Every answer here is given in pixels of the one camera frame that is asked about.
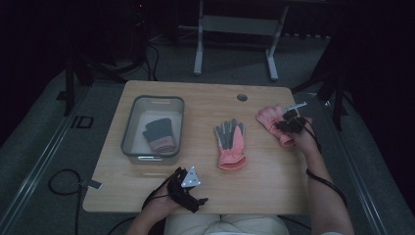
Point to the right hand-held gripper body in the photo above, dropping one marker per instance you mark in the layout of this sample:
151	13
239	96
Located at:
293	123

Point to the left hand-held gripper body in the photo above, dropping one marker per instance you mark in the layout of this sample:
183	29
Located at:
191	179

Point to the pink ski glove printed back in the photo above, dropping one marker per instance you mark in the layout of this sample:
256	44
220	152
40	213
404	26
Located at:
270	120

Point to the grey pink sock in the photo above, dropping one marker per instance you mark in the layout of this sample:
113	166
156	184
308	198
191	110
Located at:
159	130
164	150

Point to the clear plastic bin grey rim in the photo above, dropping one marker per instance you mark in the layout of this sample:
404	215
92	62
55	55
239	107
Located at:
153	130

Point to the pink ski glove grey palm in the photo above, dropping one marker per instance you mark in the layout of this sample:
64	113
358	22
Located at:
231	143

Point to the person's right hand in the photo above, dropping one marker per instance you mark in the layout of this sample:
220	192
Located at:
305	138

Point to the person's left hand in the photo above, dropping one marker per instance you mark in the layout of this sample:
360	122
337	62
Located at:
161	202

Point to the person's beige trousers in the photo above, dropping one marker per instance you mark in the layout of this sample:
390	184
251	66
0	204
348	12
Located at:
225	225

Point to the black stand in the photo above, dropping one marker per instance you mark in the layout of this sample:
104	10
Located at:
84	71
332	84

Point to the metal floor rail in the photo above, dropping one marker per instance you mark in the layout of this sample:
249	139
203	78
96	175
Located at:
42	160
365	189

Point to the white metal desk frame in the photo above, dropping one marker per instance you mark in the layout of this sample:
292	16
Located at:
238	26

